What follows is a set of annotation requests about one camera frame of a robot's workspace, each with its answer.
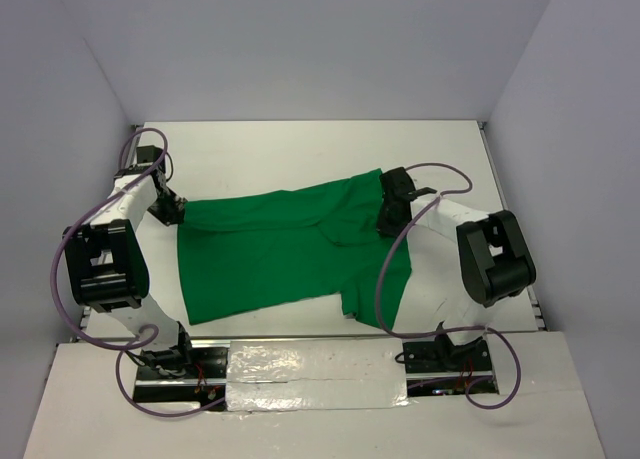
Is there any green t-shirt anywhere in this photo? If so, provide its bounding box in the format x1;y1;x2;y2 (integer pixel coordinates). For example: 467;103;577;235
177;169;412;327

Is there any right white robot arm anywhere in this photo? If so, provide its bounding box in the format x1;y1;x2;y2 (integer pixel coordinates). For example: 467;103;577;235
374;162;537;370

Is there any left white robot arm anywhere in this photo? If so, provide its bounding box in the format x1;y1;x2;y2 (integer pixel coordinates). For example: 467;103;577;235
64;146;196;378

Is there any silver tape covered panel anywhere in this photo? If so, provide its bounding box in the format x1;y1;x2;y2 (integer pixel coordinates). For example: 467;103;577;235
225;338;409;412

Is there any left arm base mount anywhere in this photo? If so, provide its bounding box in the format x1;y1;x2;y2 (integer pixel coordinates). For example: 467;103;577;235
128;345;229;411

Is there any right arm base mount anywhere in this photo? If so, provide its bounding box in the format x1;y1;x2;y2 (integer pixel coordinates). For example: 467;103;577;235
392;325;498;398

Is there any aluminium table frame rail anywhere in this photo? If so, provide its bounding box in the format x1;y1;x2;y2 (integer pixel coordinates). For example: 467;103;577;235
477;121;546;333

